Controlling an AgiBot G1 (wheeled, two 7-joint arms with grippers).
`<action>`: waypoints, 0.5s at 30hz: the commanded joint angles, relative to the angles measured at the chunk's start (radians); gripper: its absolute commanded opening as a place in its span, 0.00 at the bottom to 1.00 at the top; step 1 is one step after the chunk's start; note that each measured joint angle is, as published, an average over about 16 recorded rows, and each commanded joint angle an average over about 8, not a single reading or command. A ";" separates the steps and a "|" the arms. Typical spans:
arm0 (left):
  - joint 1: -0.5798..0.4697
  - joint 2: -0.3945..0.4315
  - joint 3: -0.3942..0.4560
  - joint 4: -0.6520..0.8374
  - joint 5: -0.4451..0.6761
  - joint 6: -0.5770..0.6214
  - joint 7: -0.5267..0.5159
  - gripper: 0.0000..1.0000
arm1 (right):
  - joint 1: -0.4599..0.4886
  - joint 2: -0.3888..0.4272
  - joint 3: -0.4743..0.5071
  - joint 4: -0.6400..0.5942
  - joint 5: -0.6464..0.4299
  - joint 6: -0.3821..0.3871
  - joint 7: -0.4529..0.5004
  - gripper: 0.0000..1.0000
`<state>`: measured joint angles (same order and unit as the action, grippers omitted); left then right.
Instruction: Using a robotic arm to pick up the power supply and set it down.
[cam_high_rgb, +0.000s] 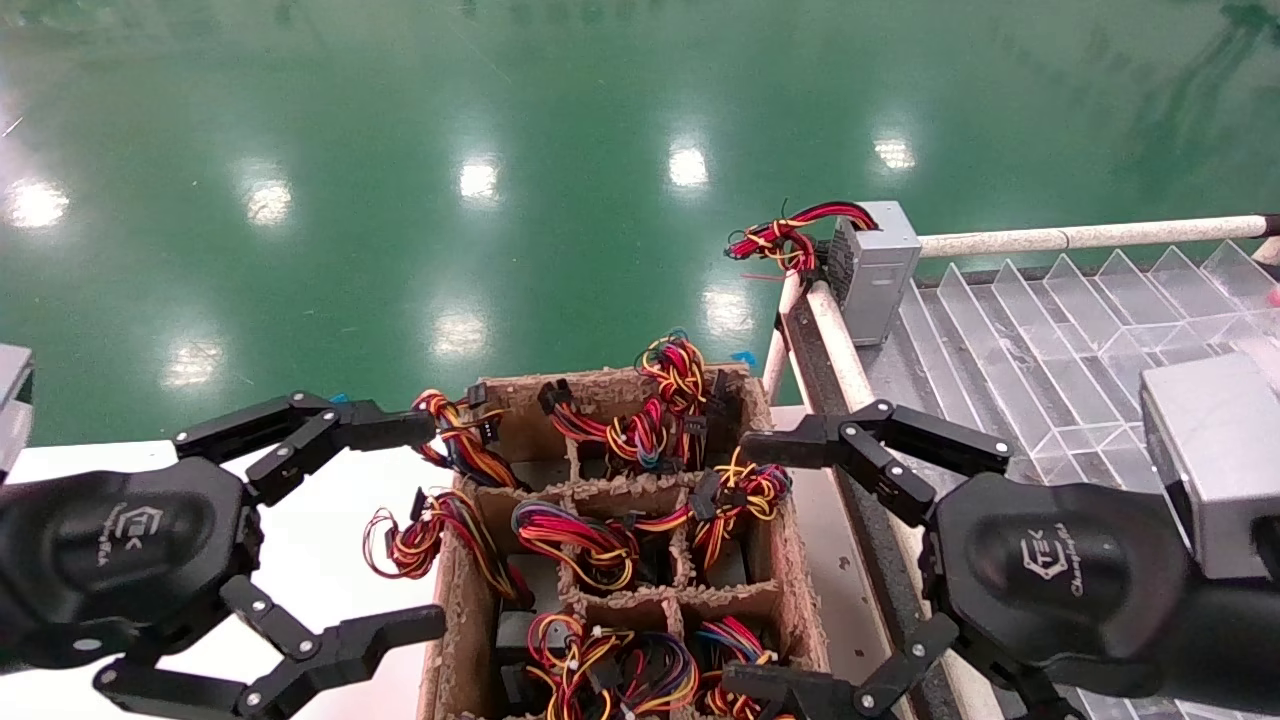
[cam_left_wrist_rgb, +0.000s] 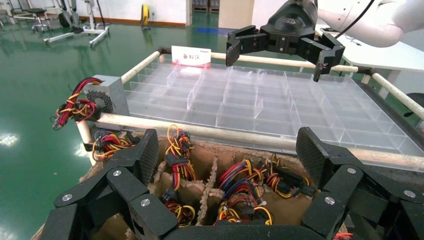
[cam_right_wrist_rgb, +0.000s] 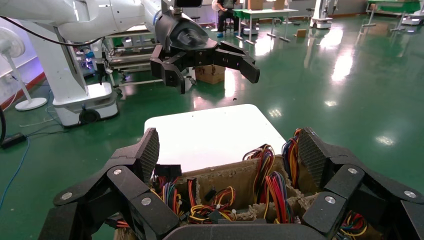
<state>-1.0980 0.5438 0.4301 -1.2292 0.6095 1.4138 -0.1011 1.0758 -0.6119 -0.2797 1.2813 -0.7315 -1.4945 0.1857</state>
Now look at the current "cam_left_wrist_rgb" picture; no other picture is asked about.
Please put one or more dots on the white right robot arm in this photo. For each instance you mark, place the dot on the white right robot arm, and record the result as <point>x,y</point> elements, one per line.
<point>381,26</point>

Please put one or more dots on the clear acrylic divider tray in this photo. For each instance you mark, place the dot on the clear acrylic divider tray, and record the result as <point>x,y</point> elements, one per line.
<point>265,109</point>

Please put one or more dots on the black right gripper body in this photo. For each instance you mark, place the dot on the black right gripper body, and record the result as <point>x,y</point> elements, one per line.
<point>291,30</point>

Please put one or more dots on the white sign card red text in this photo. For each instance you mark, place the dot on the white sign card red text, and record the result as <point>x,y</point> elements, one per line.
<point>190,54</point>

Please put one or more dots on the brown cardboard divider box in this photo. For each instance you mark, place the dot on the brown cardboard divider box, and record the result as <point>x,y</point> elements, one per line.
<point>285,208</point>

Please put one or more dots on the yellow floor fan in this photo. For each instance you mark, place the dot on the yellow floor fan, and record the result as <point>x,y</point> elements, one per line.
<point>145,15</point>

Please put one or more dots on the black tablet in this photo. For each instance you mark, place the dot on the black tablet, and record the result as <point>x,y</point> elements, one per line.
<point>328,30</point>

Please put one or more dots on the black stool metal legs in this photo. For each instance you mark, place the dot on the black stool metal legs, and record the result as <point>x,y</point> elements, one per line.
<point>34,11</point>

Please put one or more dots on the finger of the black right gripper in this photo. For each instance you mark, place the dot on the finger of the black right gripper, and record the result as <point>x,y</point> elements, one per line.
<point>245,41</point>
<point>328,53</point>

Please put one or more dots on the white wheeled equipment stand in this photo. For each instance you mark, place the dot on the white wheeled equipment stand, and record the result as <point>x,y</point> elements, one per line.
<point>99,34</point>

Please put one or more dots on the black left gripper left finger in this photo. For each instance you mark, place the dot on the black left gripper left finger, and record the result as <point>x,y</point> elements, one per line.
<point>126,185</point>

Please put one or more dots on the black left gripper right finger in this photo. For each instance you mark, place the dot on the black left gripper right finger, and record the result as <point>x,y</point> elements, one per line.
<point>348,185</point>

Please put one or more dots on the beige rack pipe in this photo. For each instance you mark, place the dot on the beige rack pipe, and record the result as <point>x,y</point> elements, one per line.
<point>139,121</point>
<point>397,94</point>
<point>139,68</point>
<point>275,61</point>

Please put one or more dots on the white rack leg pipe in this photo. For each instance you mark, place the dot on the white rack leg pipe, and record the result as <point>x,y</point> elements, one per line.
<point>85,136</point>

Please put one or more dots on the white desk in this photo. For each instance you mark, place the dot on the white desk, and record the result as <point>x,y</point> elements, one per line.
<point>381,56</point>

